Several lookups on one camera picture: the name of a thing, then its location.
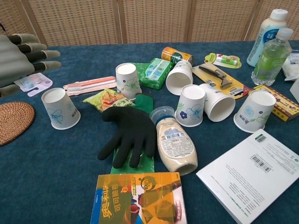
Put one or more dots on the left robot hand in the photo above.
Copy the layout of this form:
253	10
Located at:
14	60

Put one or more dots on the white paper cup blue flower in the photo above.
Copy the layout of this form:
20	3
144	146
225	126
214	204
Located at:
219	107
60	109
190	107

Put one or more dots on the white paper cup green flower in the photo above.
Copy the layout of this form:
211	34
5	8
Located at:
254	112
178	81
127	80

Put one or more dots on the pink toothbrush blister pack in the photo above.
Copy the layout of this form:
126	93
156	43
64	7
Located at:
39	82

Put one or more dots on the woven rattan coaster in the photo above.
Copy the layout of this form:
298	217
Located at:
14	121

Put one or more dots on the salmon toothbrush pack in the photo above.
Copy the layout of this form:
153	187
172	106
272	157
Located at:
93	84

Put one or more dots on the green snack packet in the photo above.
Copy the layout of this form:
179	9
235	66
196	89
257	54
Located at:
105	99

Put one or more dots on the dark green packet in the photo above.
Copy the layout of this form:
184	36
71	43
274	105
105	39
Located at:
140	68

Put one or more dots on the black work glove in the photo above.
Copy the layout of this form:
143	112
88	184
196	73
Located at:
130	130

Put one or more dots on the green glove card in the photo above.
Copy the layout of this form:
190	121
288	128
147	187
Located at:
144	100

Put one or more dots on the light green wipes pack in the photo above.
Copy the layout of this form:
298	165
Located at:
155	72

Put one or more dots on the woven folding screen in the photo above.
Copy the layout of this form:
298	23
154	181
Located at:
154	21

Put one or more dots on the orange drink can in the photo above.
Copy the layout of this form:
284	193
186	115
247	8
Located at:
174	54

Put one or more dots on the mayonnaise squeeze bottle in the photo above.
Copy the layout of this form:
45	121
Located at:
175	144

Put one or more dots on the orange snack box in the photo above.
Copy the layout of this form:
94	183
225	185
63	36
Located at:
140	200

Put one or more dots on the lip balm on green card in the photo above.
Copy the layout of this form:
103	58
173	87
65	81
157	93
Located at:
224	60

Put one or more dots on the razor on yellow card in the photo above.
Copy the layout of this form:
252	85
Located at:
224	80

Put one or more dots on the white milk drink bottle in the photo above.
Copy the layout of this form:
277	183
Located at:
264	37

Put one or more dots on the clear bottle green label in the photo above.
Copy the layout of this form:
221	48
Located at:
271	63

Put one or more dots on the white flat box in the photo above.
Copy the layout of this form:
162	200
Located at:
252	177

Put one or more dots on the red and yellow box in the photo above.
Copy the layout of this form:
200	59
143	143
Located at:
283	105

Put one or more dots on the white gauze pack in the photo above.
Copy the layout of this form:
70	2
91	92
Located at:
292	67

